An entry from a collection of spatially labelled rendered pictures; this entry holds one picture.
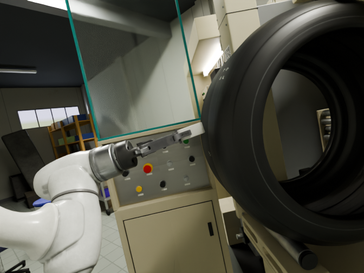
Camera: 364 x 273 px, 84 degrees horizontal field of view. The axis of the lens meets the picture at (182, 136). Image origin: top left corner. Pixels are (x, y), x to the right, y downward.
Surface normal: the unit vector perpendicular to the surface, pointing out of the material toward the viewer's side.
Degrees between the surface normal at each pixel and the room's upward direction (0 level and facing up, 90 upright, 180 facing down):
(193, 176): 90
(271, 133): 90
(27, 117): 90
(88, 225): 65
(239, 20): 90
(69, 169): 57
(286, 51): 81
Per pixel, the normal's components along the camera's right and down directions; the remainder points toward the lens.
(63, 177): -0.11, -0.51
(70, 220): 0.70, -0.56
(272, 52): -0.08, -0.07
